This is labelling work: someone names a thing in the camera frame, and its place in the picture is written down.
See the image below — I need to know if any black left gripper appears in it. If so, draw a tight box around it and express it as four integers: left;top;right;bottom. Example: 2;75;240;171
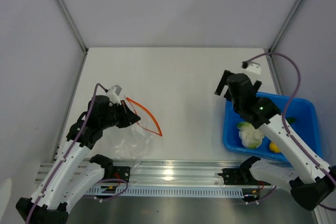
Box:
100;100;141;130

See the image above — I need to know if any clear orange zip top bag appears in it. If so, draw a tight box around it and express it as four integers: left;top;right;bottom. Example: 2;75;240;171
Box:
111;96;163;168

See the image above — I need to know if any white toy cauliflower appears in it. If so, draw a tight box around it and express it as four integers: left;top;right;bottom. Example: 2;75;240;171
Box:
237;122;265;150

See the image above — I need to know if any green toy cucumber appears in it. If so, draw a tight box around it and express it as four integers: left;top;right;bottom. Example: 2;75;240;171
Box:
286;117;296;124

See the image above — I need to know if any yellow toy lemon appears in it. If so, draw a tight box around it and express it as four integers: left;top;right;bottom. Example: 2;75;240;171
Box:
269;142;281;153

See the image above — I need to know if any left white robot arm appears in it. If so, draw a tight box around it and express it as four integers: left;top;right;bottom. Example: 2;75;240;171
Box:
16;95;141;223

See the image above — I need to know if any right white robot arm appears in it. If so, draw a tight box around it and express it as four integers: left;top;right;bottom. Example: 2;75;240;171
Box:
215;70;335;211

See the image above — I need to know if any blue plastic bin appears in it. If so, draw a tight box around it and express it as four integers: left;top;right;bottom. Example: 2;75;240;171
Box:
223;98;322;163

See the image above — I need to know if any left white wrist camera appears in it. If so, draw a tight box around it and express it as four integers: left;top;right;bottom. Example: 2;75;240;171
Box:
106;85;122;105

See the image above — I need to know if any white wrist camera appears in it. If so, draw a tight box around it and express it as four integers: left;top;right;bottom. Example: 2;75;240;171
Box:
106;85;122;105
241;61;261;75

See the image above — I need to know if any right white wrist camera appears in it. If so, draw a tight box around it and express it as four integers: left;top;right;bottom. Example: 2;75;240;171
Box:
241;61;261;75

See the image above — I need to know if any left black base bracket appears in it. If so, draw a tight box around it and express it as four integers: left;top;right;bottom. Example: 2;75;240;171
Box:
112;166;131;182

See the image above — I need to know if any black base bracket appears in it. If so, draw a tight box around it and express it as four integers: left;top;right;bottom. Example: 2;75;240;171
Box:
217;168;249;185
112;166;131;182

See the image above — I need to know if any aluminium mounting rail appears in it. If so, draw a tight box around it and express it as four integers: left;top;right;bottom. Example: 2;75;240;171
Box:
39;158;292;190

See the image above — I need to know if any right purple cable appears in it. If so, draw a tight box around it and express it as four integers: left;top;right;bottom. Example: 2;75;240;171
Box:
246;52;336;210

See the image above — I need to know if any purple cable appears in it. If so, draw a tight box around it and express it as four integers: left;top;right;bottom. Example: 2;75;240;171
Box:
246;52;336;210
26;82;110;224

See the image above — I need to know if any right black base bracket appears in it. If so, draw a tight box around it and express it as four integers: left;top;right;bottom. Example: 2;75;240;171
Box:
217;168;249;185

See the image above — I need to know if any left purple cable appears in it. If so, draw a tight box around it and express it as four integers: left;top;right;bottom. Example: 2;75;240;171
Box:
26;82;110;224

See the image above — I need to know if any white slotted cable duct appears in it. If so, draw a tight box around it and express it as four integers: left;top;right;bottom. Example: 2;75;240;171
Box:
86;186;244;198

